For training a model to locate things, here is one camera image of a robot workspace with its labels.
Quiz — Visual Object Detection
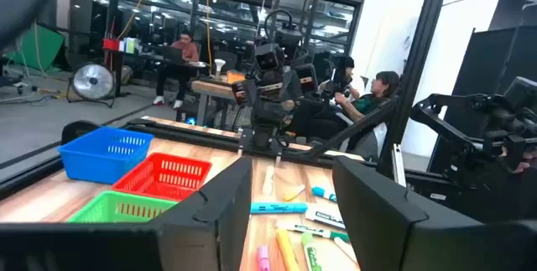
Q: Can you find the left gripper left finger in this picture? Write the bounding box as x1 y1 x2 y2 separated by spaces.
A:
149 156 253 271

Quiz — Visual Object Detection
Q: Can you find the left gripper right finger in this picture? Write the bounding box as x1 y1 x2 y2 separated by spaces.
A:
332 156 475 271

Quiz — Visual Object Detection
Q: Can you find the green thin marker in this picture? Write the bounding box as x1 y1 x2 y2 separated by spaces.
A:
276 220 350 242

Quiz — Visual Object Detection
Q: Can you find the pink highlighter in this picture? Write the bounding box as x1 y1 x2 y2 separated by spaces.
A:
256 244 271 271

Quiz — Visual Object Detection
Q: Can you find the dark green Expo marker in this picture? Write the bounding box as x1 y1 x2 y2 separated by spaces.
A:
305 206 347 230

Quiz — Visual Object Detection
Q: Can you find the white bulb table lamp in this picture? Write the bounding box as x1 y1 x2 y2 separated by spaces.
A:
213 58 227 80

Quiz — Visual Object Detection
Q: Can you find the wooden background table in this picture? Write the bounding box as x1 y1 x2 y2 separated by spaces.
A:
190 78 253 128

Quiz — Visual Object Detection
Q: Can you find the cyan highlighter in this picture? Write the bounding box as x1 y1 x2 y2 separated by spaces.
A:
250 201 309 215

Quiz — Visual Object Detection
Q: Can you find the silver aluminium bar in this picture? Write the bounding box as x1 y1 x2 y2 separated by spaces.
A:
391 143 407 188

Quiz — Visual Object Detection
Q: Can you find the teal Expo marker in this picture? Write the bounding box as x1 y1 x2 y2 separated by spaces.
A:
310 185 338 203

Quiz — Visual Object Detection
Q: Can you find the light green Expo marker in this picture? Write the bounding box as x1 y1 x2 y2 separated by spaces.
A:
300 232 323 271

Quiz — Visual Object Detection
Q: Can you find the orange highlighter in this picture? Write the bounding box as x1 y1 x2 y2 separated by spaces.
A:
274 228 301 271

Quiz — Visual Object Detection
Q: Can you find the red plastic basket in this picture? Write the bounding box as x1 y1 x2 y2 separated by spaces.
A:
112 152 213 203

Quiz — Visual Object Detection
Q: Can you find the green plastic basket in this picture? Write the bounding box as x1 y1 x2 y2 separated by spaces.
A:
66 190 180 224

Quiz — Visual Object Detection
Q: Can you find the blue plastic basket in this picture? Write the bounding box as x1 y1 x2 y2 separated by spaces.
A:
57 126 155 185

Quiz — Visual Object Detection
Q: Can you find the black arched clamp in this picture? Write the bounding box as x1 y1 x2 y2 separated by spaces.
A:
60 119 102 146

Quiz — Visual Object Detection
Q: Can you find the round floor fan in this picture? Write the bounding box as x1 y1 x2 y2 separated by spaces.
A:
65 63 117 108

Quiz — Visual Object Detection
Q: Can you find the black partition panel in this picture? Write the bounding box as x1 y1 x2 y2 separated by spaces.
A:
427 25 537 171

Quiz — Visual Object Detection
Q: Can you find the green screen cloth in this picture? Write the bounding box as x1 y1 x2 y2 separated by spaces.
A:
3 23 66 75

